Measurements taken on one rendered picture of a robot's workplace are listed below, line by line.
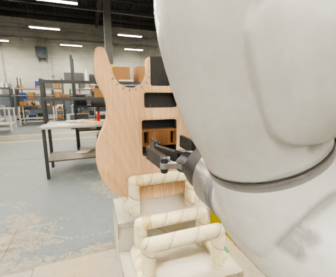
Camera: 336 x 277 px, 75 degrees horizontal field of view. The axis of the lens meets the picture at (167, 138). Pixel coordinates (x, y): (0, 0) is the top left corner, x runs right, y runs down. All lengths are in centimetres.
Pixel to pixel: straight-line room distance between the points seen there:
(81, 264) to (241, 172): 69
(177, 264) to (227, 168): 47
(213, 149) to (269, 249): 9
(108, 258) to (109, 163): 32
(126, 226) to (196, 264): 20
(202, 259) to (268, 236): 45
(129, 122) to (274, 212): 47
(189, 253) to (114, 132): 37
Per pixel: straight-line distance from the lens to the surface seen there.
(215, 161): 17
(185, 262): 62
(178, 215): 59
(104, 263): 78
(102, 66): 58
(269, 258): 20
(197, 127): 15
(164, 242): 50
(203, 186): 28
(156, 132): 61
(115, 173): 61
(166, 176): 62
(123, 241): 64
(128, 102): 58
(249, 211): 18
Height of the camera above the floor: 143
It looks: 12 degrees down
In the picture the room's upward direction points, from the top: straight up
